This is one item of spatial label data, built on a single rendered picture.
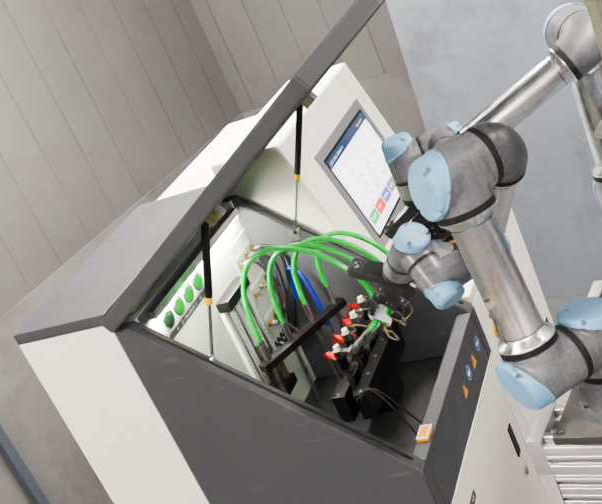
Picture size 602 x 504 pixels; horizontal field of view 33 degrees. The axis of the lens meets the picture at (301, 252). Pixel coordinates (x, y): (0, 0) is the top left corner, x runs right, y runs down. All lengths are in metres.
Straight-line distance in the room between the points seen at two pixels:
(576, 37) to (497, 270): 0.63
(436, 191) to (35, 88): 2.84
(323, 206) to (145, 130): 2.10
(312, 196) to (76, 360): 0.81
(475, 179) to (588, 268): 2.82
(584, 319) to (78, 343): 1.16
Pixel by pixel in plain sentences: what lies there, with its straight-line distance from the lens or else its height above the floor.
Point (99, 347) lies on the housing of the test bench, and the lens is 2.41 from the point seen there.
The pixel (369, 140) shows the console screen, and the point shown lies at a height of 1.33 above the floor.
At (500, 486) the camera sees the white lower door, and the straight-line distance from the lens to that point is 2.80.
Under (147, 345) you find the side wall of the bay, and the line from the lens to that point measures 2.34.
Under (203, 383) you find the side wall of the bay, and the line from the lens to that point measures 2.34.
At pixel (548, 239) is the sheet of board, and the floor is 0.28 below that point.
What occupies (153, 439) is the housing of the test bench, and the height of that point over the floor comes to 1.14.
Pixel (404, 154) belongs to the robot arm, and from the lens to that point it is 2.38.
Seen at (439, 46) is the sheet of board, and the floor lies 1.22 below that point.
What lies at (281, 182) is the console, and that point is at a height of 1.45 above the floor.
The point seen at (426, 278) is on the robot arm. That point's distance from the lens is 2.16.
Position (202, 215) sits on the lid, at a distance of 2.06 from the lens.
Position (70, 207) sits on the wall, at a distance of 4.39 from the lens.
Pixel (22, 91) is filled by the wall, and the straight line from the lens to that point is 4.35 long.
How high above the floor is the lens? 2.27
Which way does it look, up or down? 21 degrees down
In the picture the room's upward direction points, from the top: 25 degrees counter-clockwise
